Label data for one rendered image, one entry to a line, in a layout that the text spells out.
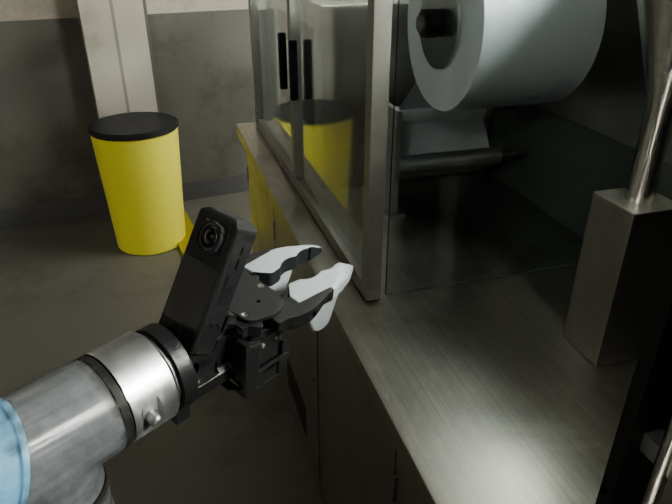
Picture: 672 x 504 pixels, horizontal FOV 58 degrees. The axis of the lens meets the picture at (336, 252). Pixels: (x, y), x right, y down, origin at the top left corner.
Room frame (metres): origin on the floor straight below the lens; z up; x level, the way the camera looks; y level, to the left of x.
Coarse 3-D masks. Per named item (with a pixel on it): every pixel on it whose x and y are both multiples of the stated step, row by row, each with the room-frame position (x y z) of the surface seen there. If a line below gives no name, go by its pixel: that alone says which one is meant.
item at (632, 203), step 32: (640, 0) 0.83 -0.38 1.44; (640, 32) 0.84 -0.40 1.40; (640, 128) 0.83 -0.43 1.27; (640, 160) 0.81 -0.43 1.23; (608, 192) 0.85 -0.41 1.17; (640, 192) 0.81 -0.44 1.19; (608, 224) 0.81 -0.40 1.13; (640, 224) 0.77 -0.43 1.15; (608, 256) 0.80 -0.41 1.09; (640, 256) 0.78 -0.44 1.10; (576, 288) 0.85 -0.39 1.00; (608, 288) 0.78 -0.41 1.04; (640, 288) 0.78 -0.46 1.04; (576, 320) 0.83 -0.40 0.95; (608, 320) 0.77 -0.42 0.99; (640, 320) 0.79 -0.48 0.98; (608, 352) 0.77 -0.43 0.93
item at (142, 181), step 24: (96, 120) 3.00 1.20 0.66; (120, 120) 3.00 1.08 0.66; (144, 120) 3.00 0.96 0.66; (168, 120) 3.00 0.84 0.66; (96, 144) 2.81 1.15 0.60; (120, 144) 2.76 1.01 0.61; (144, 144) 2.79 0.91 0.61; (168, 144) 2.88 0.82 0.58; (120, 168) 2.77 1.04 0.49; (144, 168) 2.78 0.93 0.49; (168, 168) 2.87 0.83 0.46; (120, 192) 2.78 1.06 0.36; (144, 192) 2.78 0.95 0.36; (168, 192) 2.86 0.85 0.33; (120, 216) 2.80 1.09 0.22; (144, 216) 2.78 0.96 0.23; (168, 216) 2.85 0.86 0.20; (120, 240) 2.83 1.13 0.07; (144, 240) 2.79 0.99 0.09; (168, 240) 2.84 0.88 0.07
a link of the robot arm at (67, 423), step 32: (32, 384) 0.32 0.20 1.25; (64, 384) 0.32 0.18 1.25; (96, 384) 0.32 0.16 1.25; (0, 416) 0.29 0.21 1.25; (32, 416) 0.29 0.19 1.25; (64, 416) 0.30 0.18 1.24; (96, 416) 0.31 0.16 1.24; (128, 416) 0.32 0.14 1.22; (0, 448) 0.27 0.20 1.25; (32, 448) 0.27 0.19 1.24; (64, 448) 0.28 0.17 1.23; (96, 448) 0.30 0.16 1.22; (0, 480) 0.26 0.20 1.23; (32, 480) 0.26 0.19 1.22; (64, 480) 0.28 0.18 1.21; (96, 480) 0.30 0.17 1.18
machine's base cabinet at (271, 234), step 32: (256, 192) 1.94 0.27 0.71; (256, 224) 1.99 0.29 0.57; (320, 352) 1.14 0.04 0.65; (288, 384) 1.54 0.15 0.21; (320, 384) 1.14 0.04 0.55; (352, 384) 0.91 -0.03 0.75; (320, 416) 1.15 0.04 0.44; (352, 416) 0.91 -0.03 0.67; (320, 448) 1.15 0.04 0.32; (352, 448) 0.90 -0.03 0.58; (384, 448) 0.74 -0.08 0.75; (320, 480) 1.16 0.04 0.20; (352, 480) 0.90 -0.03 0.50; (384, 480) 0.73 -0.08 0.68
